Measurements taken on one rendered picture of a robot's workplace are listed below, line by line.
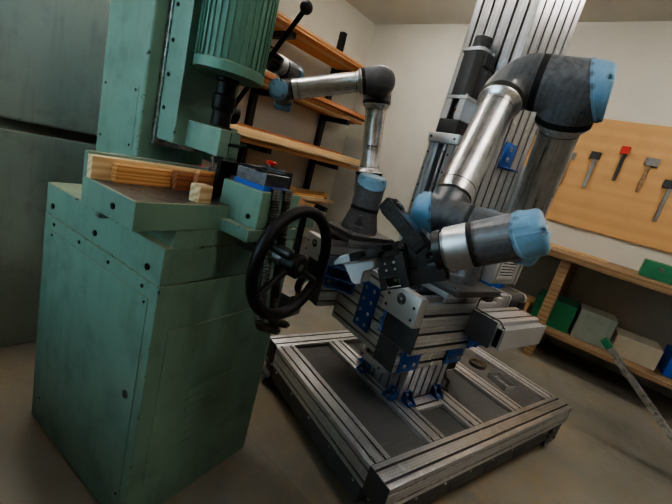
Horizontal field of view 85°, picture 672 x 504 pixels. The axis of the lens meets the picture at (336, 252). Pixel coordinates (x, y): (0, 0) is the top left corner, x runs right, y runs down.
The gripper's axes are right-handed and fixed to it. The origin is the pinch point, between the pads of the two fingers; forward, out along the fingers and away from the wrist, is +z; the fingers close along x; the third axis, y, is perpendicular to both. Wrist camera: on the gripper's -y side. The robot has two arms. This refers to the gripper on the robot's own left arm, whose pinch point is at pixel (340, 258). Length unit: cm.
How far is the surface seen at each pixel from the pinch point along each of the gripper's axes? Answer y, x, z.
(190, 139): -40, 7, 42
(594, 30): -153, 320, -109
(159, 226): -13.4, -14.2, 32.1
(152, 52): -62, 0, 43
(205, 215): -15.6, -3.5, 30.1
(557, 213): -9, 320, -55
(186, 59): -57, 3, 34
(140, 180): -27, -10, 42
